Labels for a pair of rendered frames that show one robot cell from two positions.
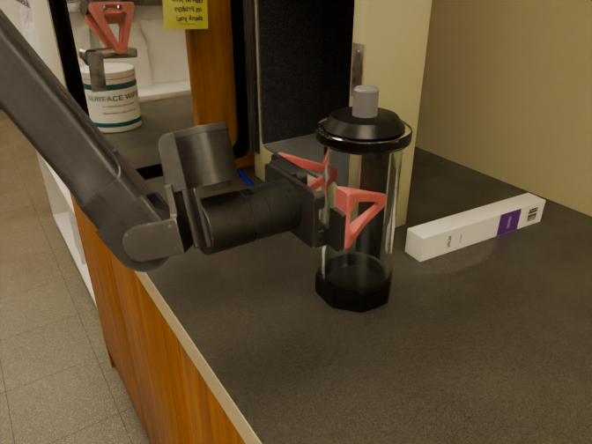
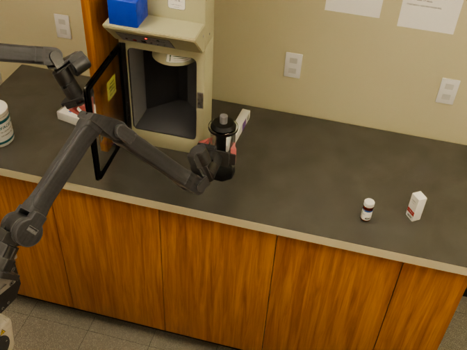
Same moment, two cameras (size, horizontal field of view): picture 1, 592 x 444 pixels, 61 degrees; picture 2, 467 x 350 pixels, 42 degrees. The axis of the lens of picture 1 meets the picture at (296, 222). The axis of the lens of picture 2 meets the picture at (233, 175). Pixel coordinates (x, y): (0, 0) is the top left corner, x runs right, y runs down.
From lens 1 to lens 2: 1.75 m
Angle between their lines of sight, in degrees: 38
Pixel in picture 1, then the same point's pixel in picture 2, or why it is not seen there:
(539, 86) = (229, 61)
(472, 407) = (276, 188)
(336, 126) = (221, 130)
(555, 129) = (239, 76)
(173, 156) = (197, 160)
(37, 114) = (167, 165)
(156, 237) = (203, 183)
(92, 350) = not seen: outside the picture
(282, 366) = (228, 203)
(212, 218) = (212, 171)
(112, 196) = (190, 178)
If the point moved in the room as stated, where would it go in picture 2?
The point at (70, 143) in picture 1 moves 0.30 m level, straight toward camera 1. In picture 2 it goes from (176, 169) to (263, 195)
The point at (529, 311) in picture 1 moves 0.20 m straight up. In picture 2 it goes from (269, 155) to (274, 114)
